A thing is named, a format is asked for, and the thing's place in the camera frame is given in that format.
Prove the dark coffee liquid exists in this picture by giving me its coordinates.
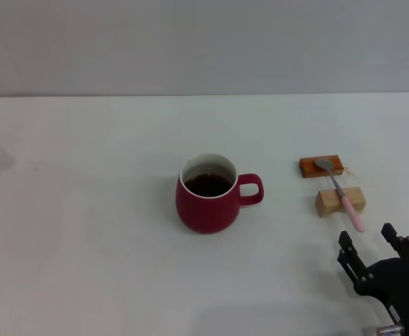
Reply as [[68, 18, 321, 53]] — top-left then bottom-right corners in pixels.
[[184, 174, 234, 197]]

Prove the pink handled metal spoon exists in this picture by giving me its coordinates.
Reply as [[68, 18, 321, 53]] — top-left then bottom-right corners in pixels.
[[313, 158, 366, 233]]

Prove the dark orange wooden block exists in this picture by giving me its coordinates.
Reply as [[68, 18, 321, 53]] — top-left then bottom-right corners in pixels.
[[298, 154, 345, 179]]

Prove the right gripper cable with plugs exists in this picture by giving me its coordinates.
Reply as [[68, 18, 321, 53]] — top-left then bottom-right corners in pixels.
[[361, 323, 405, 336]]

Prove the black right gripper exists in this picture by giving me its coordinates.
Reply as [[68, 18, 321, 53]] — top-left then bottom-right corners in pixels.
[[337, 222, 409, 336]]

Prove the light wooden arched block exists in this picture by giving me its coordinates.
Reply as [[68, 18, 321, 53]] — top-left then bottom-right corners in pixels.
[[314, 186, 367, 218]]

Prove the red ceramic cup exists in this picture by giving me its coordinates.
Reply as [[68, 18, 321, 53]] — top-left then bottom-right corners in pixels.
[[175, 152, 265, 235]]

